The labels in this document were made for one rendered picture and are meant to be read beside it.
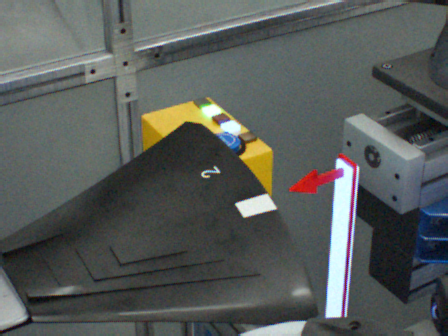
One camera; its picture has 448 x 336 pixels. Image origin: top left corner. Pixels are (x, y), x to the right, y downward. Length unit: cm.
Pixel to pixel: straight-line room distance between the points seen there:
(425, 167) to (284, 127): 55
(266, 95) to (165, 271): 101
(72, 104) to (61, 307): 85
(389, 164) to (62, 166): 58
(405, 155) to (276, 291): 54
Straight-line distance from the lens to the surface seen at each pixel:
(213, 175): 77
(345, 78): 177
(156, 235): 71
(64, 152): 152
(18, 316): 67
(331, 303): 91
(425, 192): 126
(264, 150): 105
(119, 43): 146
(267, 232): 74
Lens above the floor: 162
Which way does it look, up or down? 32 degrees down
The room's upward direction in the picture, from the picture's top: straight up
